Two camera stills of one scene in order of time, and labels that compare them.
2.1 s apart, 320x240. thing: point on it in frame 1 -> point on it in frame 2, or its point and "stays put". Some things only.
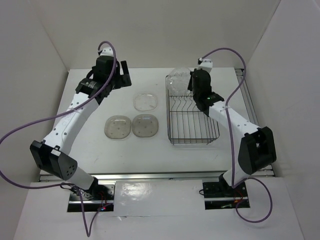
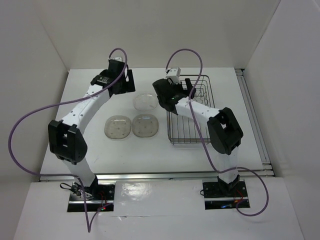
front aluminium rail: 157,177 stays put
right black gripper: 189,87 -> 180,86
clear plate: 145,102 stays put
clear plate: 145,125 stays put
